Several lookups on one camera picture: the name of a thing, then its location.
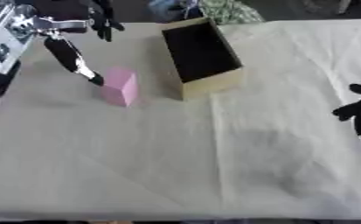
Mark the pink rectangular block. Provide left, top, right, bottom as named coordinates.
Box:
left=99, top=66, right=141, bottom=108

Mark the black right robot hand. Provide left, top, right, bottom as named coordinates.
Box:
left=331, top=83, right=361, bottom=137

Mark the tan cardboard box black inside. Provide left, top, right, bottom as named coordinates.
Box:
left=158, top=17, right=246, bottom=102

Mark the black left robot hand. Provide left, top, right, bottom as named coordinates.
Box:
left=31, top=0, right=127, bottom=88

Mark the green white checked bag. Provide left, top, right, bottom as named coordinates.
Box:
left=178, top=0, right=266, bottom=26

